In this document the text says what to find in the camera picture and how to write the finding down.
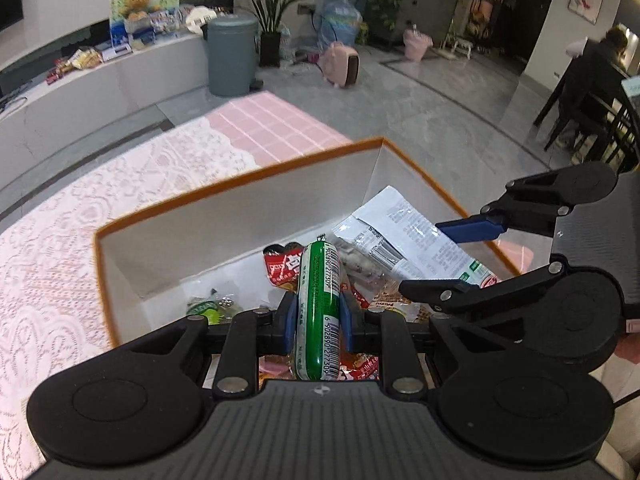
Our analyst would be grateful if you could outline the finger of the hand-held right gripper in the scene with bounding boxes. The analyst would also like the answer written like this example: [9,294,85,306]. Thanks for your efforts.
[435,169,578,244]
[399,255,569,318]

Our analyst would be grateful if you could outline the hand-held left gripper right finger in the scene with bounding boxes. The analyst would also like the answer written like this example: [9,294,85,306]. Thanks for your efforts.
[340,287,481,401]

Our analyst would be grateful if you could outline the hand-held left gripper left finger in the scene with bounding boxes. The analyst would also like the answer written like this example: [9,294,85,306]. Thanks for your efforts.
[125,292,301,401]

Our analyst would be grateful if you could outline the green sausage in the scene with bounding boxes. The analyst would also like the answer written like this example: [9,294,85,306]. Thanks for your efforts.
[295,241,343,381]

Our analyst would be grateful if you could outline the red snack packet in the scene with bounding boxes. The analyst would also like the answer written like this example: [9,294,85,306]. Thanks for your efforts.
[260,352,381,382]

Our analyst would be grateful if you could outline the clear packet brown snacks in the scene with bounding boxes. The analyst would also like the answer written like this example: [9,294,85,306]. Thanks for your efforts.
[340,240,401,291]

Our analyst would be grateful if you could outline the white snack packet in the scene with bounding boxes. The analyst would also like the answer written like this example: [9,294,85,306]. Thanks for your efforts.
[331,185,501,291]

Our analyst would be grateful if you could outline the small green candy packet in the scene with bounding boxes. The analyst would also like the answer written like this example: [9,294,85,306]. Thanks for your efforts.
[186,287,241,326]

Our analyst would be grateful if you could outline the orange cardboard box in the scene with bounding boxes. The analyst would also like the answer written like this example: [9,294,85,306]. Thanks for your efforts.
[94,136,521,351]

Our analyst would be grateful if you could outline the person's right hand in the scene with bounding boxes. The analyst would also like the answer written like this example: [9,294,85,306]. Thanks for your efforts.
[617,317,640,361]

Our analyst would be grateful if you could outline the black dining chair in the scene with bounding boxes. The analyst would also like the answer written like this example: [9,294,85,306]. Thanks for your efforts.
[532,55,591,151]

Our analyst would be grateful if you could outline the white stool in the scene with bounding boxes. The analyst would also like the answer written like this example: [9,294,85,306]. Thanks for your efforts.
[440,35,473,58]

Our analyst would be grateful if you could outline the pink bucket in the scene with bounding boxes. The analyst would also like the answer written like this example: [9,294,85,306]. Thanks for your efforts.
[402,25,433,61]

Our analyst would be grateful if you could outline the pink heater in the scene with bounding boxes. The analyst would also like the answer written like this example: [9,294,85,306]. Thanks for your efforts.
[318,42,362,90]

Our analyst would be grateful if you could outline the grey cabinet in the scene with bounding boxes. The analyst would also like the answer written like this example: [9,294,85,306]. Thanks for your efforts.
[395,0,463,46]

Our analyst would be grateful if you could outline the blue water jug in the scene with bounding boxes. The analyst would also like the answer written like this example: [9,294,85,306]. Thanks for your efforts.
[319,0,363,53]

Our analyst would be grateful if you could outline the grey trash bin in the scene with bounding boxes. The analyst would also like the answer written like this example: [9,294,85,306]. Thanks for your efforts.
[206,14,260,98]

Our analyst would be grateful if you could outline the potted plant black pot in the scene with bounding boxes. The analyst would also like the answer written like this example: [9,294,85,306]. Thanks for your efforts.
[222,0,326,68]

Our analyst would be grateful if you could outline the grey television console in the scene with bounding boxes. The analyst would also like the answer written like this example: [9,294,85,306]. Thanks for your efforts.
[0,35,211,191]

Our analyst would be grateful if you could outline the white round socket hub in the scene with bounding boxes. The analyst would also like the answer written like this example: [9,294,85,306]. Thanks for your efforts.
[186,6,218,36]

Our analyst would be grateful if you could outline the digital scale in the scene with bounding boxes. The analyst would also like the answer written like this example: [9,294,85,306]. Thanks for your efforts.
[97,42,133,63]

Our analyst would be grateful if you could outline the pile of snack packets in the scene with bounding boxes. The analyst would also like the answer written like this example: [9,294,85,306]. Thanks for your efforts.
[47,47,103,83]

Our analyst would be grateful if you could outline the framed wall picture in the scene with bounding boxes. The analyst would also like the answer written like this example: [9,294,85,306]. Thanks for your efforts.
[567,0,606,26]

